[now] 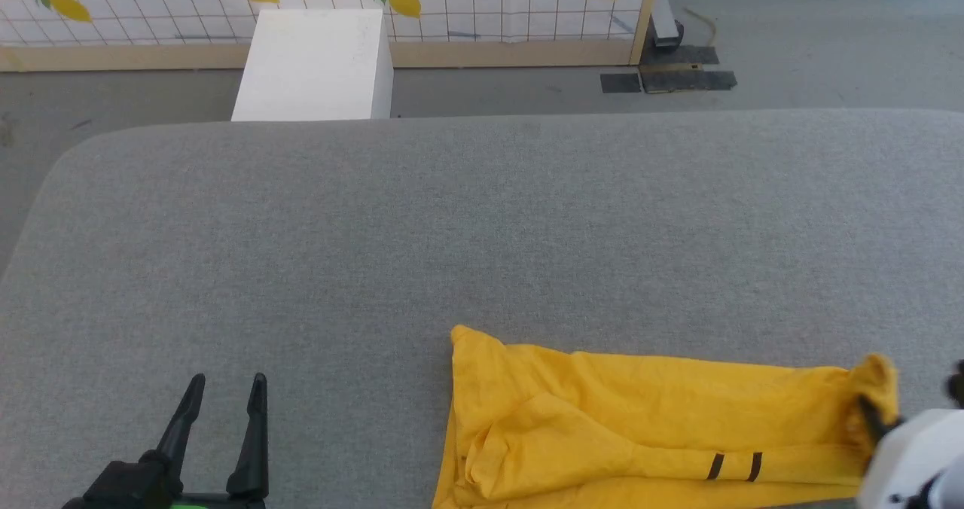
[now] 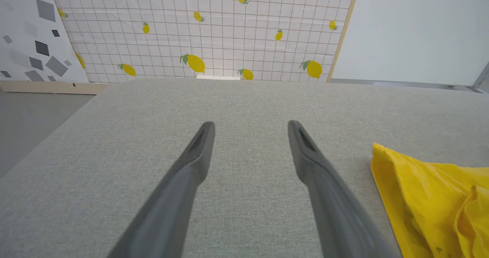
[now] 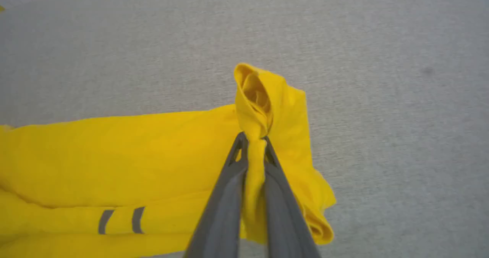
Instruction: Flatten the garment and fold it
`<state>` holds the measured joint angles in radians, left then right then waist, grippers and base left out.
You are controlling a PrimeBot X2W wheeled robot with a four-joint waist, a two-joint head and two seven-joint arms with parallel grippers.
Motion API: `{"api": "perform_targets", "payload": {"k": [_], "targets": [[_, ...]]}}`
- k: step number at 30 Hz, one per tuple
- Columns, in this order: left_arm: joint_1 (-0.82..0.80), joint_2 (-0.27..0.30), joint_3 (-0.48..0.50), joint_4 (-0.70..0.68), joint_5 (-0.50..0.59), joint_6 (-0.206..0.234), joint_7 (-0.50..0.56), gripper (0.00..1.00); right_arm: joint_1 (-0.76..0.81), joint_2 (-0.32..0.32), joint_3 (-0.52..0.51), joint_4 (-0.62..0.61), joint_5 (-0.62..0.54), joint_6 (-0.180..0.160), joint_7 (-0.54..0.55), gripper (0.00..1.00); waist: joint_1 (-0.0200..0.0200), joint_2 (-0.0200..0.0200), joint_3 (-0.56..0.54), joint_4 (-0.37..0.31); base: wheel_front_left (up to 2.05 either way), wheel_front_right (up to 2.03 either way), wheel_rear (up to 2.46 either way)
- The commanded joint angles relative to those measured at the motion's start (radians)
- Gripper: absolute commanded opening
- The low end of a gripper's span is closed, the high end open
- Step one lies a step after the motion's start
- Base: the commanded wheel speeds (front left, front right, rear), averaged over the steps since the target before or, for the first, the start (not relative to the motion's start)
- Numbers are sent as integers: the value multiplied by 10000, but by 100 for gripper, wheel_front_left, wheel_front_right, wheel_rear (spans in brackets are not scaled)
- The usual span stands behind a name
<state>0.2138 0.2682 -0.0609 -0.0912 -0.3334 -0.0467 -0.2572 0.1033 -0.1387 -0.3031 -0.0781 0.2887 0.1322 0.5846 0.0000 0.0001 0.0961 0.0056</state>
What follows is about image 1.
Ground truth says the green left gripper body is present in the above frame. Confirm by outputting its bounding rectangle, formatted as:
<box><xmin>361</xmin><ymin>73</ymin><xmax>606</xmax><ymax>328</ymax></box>
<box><xmin>169</xmin><ymin>493</ymin><xmax>267</xmax><ymax>509</ymax></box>

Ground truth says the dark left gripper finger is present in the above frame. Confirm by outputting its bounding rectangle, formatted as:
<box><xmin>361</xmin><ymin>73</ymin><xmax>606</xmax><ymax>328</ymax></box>
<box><xmin>156</xmin><ymin>373</ymin><xmax>206</xmax><ymax>488</ymax></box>
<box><xmin>225</xmin><ymin>373</ymin><xmax>270</xmax><ymax>499</ymax></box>

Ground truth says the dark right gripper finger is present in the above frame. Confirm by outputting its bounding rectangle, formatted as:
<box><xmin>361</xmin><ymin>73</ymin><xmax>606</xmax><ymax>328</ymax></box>
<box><xmin>858</xmin><ymin>395</ymin><xmax>901</xmax><ymax>439</ymax></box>

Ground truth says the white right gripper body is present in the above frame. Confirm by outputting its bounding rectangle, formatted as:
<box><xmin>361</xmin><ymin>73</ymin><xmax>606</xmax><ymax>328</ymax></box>
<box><xmin>858</xmin><ymin>409</ymin><xmax>964</xmax><ymax>509</ymax></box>

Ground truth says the yellow shirt with white patches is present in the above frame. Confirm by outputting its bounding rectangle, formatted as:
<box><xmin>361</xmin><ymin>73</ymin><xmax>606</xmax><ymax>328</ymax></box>
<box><xmin>432</xmin><ymin>324</ymin><xmax>901</xmax><ymax>509</ymax></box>

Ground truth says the white rectangular box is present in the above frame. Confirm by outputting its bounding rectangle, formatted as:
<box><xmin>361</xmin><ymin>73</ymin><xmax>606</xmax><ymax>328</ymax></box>
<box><xmin>230</xmin><ymin>8</ymin><xmax>395</xmax><ymax>123</ymax></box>

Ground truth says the long black floor mat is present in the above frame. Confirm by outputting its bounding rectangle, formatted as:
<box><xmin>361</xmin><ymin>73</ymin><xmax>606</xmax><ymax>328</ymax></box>
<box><xmin>639</xmin><ymin>69</ymin><xmax>738</xmax><ymax>94</ymax></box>

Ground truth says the black floor mat under foot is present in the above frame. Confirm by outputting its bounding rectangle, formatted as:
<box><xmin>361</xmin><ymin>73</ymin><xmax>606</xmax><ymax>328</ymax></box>
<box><xmin>639</xmin><ymin>44</ymin><xmax>721</xmax><ymax>66</ymax></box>

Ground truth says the metal partition foot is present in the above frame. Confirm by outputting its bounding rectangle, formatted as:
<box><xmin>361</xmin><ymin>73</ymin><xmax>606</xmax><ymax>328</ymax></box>
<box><xmin>651</xmin><ymin>0</ymin><xmax>685</xmax><ymax>50</ymax></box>

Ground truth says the lemon print grid partition screen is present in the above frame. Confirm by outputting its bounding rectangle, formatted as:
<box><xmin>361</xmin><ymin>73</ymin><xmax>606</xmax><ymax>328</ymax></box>
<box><xmin>0</xmin><ymin>0</ymin><xmax>664</xmax><ymax>74</ymax></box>

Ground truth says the yellow floor cable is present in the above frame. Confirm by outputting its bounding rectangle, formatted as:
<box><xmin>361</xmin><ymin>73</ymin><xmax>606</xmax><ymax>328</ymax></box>
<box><xmin>683</xmin><ymin>7</ymin><xmax>717</xmax><ymax>47</ymax></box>

